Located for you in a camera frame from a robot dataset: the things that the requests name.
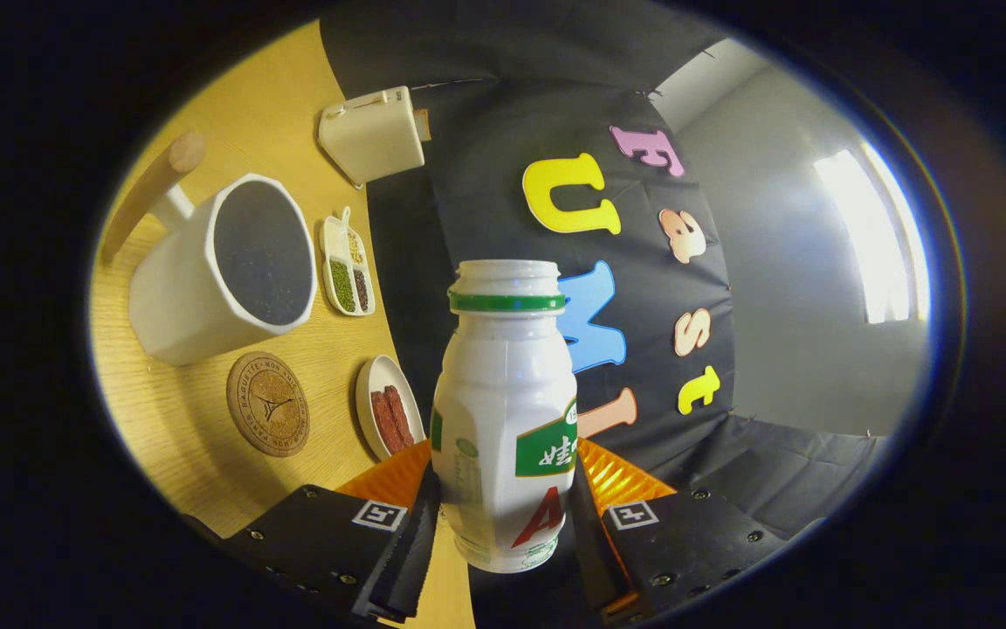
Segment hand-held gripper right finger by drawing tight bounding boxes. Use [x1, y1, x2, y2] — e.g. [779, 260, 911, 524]
[569, 437, 789, 626]

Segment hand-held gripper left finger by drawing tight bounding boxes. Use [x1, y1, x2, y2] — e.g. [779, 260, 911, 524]
[222, 439, 444, 625]

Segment white juice bottle green label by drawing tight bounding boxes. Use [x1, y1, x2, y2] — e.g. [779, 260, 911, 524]
[430, 259, 580, 576]

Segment round cork coaster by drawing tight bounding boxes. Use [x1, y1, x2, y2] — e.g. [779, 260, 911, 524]
[225, 351, 311, 459]

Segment white cup with wooden handle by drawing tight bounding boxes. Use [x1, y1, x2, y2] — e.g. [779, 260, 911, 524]
[100, 131, 320, 368]

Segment red sausage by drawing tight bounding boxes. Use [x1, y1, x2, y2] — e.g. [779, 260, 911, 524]
[383, 384, 417, 448]
[370, 391, 400, 455]

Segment white round plate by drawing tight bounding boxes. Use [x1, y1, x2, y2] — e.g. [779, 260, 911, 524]
[355, 355, 427, 462]

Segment wooden table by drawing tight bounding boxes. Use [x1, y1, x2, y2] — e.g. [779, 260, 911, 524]
[88, 19, 478, 629]

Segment white divided dish with beans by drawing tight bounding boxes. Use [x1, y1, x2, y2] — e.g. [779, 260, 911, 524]
[320, 206, 376, 317]

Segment bright ceiling light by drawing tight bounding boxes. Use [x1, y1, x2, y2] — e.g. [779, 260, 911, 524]
[813, 144, 933, 326]

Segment cream toaster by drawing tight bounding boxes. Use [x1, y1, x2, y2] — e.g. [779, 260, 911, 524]
[318, 86, 428, 190]

